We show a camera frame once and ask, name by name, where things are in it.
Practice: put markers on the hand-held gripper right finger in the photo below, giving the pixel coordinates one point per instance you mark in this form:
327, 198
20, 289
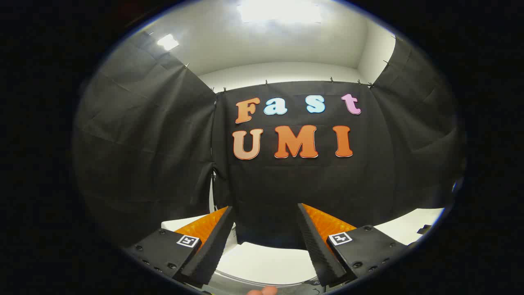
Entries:
321, 250

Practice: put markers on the large ceiling light panel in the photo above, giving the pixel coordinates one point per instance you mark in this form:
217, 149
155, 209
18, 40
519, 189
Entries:
278, 10

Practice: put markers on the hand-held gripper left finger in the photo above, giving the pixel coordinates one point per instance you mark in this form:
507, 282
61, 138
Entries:
213, 250

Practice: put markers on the small ceiling light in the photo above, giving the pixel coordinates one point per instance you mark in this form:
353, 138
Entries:
168, 42

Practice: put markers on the black backdrop cloth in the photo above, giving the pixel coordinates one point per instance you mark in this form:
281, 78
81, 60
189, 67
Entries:
286, 184

